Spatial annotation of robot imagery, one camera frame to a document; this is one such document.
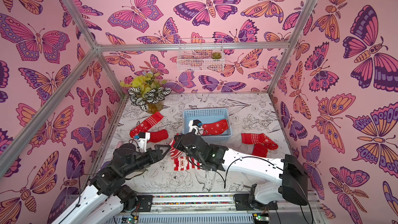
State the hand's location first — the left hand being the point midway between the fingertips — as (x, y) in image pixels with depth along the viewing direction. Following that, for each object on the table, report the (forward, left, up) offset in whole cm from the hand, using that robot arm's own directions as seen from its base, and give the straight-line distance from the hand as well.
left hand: (168, 148), depth 71 cm
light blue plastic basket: (+31, -18, -16) cm, 40 cm away
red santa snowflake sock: (+22, -24, -17) cm, 36 cm away
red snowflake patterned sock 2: (+13, -51, -18) cm, 56 cm away
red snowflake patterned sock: (+25, +22, -19) cm, 39 cm away
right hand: (+4, -2, +5) cm, 7 cm away
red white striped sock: (0, -6, -19) cm, 20 cm away
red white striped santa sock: (+2, -2, -8) cm, 8 cm away
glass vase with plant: (+33, +16, +5) cm, 37 cm away
